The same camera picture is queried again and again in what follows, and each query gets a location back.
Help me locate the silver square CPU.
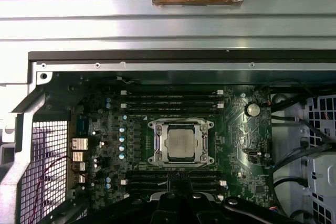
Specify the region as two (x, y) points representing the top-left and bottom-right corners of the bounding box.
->
(166, 123), (197, 162)

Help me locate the green motherboard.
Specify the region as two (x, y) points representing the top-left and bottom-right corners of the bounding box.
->
(67, 84), (274, 209)

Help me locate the silver coin battery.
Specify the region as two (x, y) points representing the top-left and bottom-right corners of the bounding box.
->
(246, 102), (260, 116)

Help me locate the metal socket cover frame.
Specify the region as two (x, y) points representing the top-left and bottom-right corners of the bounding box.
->
(154, 123), (211, 164)

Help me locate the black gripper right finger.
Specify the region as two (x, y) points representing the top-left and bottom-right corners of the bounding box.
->
(179, 172), (302, 224)

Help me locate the black cable bundle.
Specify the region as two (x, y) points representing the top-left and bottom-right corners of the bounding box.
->
(262, 78), (336, 192)

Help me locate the black open PC case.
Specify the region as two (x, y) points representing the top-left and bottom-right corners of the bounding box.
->
(0, 49), (336, 224)

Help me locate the metal socket locking lever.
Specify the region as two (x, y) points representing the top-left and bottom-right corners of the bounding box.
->
(157, 162), (212, 169)
(153, 118), (212, 125)

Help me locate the CPU socket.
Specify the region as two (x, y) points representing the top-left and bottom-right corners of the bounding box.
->
(147, 118), (215, 168)

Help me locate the metal drive cage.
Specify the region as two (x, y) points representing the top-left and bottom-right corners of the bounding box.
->
(304, 95), (336, 224)

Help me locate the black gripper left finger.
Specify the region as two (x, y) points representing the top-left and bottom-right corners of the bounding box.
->
(78, 172), (184, 224)

